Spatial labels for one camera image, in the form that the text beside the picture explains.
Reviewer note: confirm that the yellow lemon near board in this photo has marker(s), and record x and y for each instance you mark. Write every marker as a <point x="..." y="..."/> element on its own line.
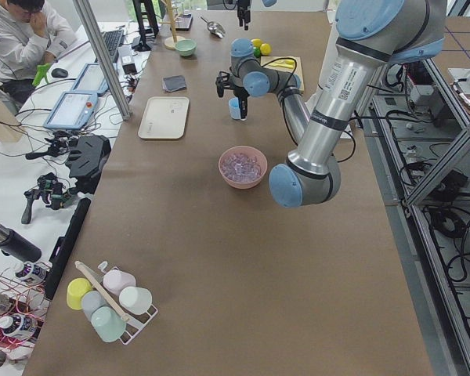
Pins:
<point x="265" y="49"/>

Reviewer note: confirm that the mint green bowl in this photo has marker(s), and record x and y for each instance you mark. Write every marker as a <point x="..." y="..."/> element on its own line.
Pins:
<point x="186" y="47"/>

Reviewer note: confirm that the bamboo cutting board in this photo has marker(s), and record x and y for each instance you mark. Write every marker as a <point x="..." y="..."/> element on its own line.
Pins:
<point x="266" y="60"/>

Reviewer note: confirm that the cream rabbit tray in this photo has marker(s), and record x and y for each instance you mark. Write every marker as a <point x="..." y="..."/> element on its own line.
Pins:
<point x="164" y="117"/>

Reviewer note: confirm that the computer mouse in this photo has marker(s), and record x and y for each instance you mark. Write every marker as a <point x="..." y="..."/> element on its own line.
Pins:
<point x="59" y="73"/>

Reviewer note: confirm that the black thermos bottle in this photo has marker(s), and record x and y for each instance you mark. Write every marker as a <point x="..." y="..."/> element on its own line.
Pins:
<point x="13" y="244"/>

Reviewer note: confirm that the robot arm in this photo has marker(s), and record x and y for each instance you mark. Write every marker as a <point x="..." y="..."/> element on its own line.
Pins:
<point x="371" y="34"/>

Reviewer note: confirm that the blue teach pendant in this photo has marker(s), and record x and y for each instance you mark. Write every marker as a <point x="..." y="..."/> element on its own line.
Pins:
<point x="91" y="79"/>
<point x="72" y="110"/>

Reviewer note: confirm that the seated person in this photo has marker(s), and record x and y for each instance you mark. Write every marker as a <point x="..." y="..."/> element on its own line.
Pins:
<point x="32" y="33"/>

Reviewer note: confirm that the mint cup on rack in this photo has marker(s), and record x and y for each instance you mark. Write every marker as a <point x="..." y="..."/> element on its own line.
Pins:
<point x="108" y="324"/>

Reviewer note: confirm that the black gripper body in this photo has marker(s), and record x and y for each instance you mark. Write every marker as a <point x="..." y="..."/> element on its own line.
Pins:
<point x="238" y="92"/>
<point x="242" y="5"/>

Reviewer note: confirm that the white cup on rack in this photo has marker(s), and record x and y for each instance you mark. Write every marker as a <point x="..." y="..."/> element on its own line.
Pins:
<point x="136" y="300"/>

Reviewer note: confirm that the clear ice cubes pile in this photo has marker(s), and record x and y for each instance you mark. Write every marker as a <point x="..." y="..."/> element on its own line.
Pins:
<point x="241" y="167"/>

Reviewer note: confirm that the steel ice scoop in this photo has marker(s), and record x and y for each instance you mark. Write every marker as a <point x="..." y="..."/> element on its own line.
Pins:
<point x="214" y="28"/>

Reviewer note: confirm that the light blue cup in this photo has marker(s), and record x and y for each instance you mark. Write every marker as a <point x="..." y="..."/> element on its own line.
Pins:
<point x="234" y="108"/>

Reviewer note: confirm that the blue teach pendant far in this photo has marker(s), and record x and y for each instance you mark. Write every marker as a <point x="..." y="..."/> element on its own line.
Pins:
<point x="91" y="79"/>

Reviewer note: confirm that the yellow lemon outer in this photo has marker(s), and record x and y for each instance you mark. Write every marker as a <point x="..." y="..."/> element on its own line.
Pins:
<point x="256" y="42"/>

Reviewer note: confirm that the blue teach pendant near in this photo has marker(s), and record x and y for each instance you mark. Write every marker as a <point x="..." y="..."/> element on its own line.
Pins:
<point x="72" y="110"/>

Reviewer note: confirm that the green lime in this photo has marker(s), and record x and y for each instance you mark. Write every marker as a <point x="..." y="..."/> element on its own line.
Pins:
<point x="256" y="51"/>

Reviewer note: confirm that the grey cup on rack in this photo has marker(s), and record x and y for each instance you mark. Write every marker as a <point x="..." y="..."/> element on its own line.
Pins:
<point x="90" y="302"/>

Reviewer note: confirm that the black keyboard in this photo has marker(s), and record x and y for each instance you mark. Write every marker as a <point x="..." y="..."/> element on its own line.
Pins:
<point x="113" y="40"/>

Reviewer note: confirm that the pink cup on rack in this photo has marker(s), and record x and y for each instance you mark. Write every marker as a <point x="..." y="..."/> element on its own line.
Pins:
<point x="117" y="280"/>

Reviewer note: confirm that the yellow cup on rack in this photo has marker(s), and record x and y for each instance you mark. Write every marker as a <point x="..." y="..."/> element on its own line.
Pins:
<point x="76" y="290"/>

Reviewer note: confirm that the grey folded cloth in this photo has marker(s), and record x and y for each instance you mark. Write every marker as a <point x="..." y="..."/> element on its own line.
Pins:
<point x="174" y="83"/>

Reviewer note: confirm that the aluminium frame post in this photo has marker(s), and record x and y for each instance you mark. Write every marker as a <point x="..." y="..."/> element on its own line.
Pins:
<point x="88" y="21"/>

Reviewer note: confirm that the pink bowl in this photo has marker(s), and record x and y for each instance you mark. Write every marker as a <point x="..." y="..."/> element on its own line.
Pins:
<point x="251" y="151"/>

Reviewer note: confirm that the white cup rack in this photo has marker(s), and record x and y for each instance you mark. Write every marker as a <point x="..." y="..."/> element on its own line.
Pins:
<point x="134" y="323"/>

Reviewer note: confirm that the yellow plastic knife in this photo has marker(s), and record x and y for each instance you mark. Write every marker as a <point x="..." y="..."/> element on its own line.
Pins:
<point x="287" y="64"/>

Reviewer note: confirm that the wooden glass stand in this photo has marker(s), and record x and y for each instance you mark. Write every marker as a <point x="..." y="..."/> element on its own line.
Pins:
<point x="170" y="42"/>

